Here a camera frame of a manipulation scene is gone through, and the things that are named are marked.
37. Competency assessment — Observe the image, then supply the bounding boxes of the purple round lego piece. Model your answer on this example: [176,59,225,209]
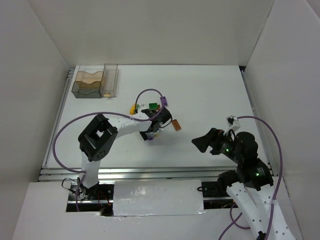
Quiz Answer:
[146,132,159,141]

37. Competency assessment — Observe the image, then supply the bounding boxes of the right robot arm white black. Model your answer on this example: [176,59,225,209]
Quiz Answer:
[191,128,295,240]

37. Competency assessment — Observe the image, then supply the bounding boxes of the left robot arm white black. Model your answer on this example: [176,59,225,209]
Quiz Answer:
[78,107,172,199]

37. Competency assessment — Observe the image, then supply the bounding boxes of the brown lego tile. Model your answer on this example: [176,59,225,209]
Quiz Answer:
[171,119,182,131]

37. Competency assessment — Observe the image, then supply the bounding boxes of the green lego brick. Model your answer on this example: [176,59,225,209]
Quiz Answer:
[148,102,159,111]

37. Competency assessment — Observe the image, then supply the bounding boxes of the purple lego plate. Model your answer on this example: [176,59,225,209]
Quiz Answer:
[160,96,168,107]

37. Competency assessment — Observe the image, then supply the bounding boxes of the yellow green lego stack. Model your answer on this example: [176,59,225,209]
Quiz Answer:
[129,104,138,115]

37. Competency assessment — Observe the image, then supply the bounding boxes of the small tan lego piece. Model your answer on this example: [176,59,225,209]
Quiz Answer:
[103,92,111,98]

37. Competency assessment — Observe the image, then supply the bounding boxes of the white foam cover board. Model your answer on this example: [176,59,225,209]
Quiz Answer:
[113,179,205,217]

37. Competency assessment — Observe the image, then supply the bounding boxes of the clear tall container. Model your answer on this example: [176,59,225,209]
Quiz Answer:
[100,63,119,98]

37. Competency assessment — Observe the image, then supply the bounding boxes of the grey tinted container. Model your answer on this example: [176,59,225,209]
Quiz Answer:
[71,81,102,99]

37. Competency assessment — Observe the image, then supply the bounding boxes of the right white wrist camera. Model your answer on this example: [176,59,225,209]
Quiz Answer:
[226,115,241,132]

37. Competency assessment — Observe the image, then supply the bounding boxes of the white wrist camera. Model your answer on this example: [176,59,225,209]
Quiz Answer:
[226,115,241,132]
[134,104,148,114]

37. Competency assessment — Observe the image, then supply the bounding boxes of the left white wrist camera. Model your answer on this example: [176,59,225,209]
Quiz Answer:
[134,104,148,114]

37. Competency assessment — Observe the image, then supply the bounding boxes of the aluminium front rail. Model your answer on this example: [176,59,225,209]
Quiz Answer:
[38,166,236,182]

